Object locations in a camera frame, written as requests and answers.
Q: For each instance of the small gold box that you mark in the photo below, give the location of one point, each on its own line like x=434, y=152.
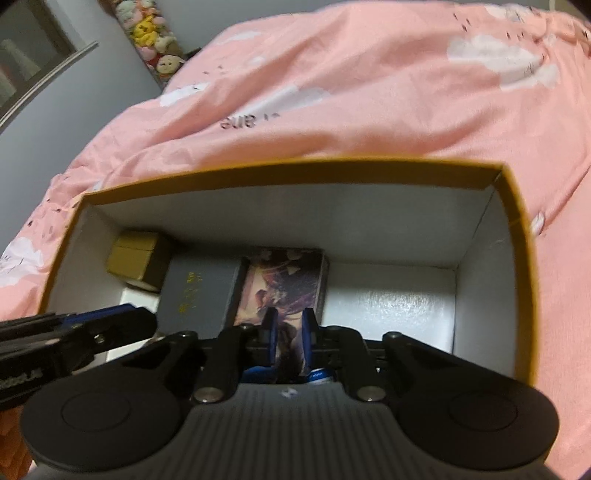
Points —
x=131, y=254

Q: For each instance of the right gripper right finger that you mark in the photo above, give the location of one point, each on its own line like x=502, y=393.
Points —
x=340, y=354

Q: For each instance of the small white box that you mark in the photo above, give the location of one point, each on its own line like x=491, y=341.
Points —
x=139, y=298

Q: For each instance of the person's left hand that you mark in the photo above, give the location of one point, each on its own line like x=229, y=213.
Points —
x=15, y=459

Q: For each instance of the pink bed duvet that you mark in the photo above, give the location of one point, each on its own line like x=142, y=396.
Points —
x=472, y=81

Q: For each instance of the orange cardboard storage box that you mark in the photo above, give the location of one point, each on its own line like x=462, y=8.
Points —
x=437, y=250

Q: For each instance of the window with grey frame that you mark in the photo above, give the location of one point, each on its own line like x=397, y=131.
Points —
x=35, y=50

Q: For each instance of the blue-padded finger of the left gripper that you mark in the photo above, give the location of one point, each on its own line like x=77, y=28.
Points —
x=112, y=327

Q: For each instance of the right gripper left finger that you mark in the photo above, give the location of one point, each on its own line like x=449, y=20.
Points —
x=235, y=350

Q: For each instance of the dark grey box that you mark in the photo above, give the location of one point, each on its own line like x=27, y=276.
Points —
x=200, y=293

